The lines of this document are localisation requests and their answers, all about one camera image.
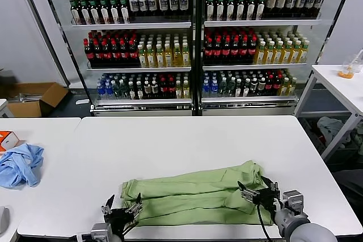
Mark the dark mesh basket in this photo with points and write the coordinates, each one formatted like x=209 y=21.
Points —
x=313 y=139

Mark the small dark bottle white cap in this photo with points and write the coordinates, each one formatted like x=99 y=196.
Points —
x=139 y=91
x=253 y=88
x=261 y=87
x=131 y=91

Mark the clear glass beaker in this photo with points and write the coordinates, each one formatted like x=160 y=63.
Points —
x=359 y=67

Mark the yellow juice bottle green cap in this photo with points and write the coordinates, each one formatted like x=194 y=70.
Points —
x=142 y=58
x=160 y=58
x=261 y=54
x=295 y=54
x=304 y=53
x=151 y=58
x=186 y=56
x=287 y=54
x=270 y=54
x=178 y=57
x=278 y=54
x=169 y=57

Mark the small white floor object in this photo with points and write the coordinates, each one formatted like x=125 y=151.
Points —
x=82 y=101

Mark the open cardboard box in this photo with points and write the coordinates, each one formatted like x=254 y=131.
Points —
x=25 y=108

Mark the small dark bottle tan label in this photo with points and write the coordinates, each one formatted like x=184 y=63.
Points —
x=155 y=90
x=147 y=90

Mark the small cola bottle red cap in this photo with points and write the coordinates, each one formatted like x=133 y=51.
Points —
x=163 y=89
x=269 y=86
x=276 y=85
x=172 y=89

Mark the pale clothes pile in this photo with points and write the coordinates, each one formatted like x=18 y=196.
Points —
x=330 y=128

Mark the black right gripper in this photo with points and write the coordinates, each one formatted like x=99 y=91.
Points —
x=269 y=201

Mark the green tinted water bottle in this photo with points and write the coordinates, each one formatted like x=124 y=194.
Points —
x=124 y=89
x=224 y=88
x=231 y=88
x=116 y=89

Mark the crumpled light blue cloth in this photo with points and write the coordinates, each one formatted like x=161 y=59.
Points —
x=22 y=165

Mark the dark bottle blue-white label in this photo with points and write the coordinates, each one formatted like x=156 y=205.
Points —
x=134 y=4
x=173 y=3
x=184 y=3
x=143 y=4
x=152 y=4
x=164 y=4

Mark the glass drinks display cabinet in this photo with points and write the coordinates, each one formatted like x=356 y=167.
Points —
x=249 y=111
x=141 y=112

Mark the light green polo shirt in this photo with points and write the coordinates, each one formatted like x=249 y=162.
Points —
x=198 y=193

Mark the dark bottle beige label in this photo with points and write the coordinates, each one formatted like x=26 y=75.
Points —
x=281 y=2
x=271 y=2

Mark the white side table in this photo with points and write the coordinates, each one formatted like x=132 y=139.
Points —
x=334 y=80

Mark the grey rounded object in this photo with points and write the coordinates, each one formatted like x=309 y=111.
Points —
x=3 y=218

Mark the glass flask orange liquid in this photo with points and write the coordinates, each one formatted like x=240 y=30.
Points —
x=346 y=74

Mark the dark bottle green cap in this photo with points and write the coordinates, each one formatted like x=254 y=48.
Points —
x=261 y=6
x=231 y=7
x=115 y=10
x=210 y=7
x=85 y=12
x=95 y=12
x=75 y=12
x=251 y=6
x=241 y=7
x=220 y=7
x=125 y=10
x=105 y=11

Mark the dark clothes heap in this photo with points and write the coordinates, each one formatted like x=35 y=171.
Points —
x=358 y=139

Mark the small white stand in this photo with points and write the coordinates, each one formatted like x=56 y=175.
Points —
x=4 y=106

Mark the black blurry bag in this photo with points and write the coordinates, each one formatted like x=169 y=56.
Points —
x=6 y=78

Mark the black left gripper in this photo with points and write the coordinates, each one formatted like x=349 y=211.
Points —
x=120 y=219

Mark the orange and white box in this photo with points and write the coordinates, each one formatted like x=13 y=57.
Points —
x=8 y=139

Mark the small clear bottle white label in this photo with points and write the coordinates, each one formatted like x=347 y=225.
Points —
x=246 y=88
x=238 y=89

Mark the black chair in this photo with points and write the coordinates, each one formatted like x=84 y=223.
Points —
x=351 y=184

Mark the white shelf board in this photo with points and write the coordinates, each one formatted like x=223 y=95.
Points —
x=139 y=68
x=130 y=25
x=249 y=99
x=141 y=102
x=261 y=22
x=255 y=66

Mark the small blue drink bottle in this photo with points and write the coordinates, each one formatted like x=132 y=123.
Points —
x=206 y=88
x=215 y=88
x=101 y=89
x=109 y=89

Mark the small pale yellow drink bottle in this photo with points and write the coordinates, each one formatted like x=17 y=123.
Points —
x=186 y=90
x=283 y=88
x=291 y=87
x=179 y=90

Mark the dark bottle grey label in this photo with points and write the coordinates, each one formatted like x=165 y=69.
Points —
x=311 y=1
x=301 y=1
x=290 y=2
x=320 y=1

